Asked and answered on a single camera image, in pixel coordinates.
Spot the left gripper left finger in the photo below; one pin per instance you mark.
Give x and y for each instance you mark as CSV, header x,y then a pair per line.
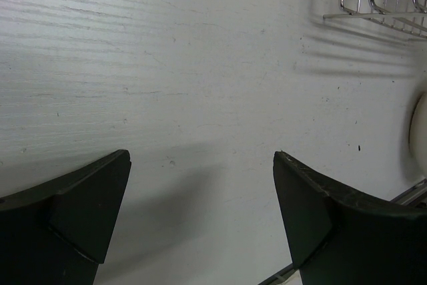
x,y
59,231

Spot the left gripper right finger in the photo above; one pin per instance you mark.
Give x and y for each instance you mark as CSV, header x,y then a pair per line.
x,y
339,235

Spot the flower patterned plate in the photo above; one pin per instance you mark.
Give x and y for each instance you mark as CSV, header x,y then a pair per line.
x,y
418,134

